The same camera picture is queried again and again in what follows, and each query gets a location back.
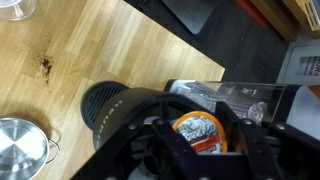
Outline clear glass cup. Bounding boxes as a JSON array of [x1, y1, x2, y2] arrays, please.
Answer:
[[0, 0, 38, 22]]

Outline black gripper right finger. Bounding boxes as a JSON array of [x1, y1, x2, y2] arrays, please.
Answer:
[[240, 118, 320, 180]]

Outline white printed panel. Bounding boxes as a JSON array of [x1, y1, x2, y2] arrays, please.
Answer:
[[276, 44, 320, 86]]

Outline white coffee pod orange lid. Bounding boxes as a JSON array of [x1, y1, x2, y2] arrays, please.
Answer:
[[172, 110, 229, 155]]

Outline spilled coffee grounds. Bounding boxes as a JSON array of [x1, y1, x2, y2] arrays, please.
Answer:
[[33, 53, 54, 85]]

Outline small stainless steel pot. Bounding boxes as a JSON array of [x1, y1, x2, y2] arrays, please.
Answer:
[[0, 117, 62, 180]]

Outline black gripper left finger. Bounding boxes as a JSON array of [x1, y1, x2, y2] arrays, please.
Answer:
[[71, 117, 208, 180]]

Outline black Keurig coffee machine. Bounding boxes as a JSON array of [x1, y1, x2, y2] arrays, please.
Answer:
[[79, 79, 320, 180]]

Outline clear water tank black lid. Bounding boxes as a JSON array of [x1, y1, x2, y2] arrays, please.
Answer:
[[164, 79, 320, 141]]

